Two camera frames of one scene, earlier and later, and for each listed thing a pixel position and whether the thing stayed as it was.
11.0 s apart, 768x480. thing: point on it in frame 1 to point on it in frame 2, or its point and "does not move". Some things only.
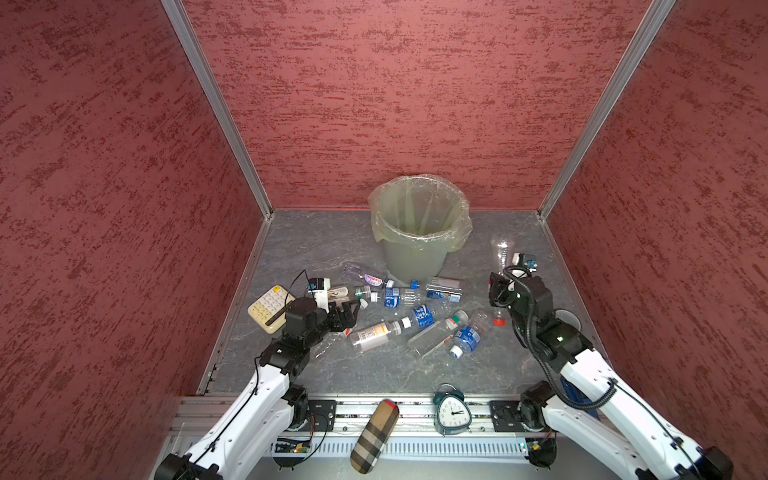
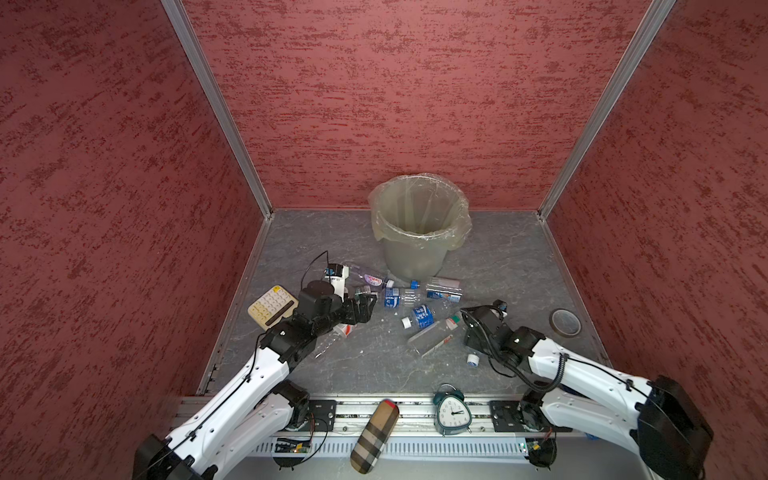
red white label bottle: [328, 342] does not move
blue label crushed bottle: [423, 316] does not move
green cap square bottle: [435, 336] does not move
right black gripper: [496, 288] to [471, 340]
